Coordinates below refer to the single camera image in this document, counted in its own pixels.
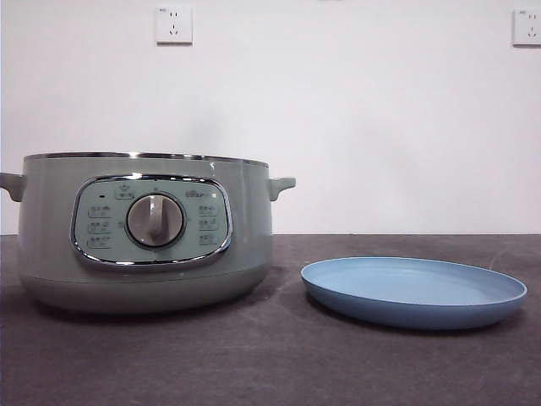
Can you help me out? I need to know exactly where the pale green electric steamer pot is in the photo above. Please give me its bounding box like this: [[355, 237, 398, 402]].
[[0, 151, 298, 315]]

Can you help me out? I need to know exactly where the blue round plate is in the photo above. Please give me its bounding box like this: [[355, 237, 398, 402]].
[[300, 255, 528, 332]]

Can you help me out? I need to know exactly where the white wall socket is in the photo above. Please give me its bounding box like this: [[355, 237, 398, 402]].
[[155, 5, 194, 46], [511, 8, 541, 47]]

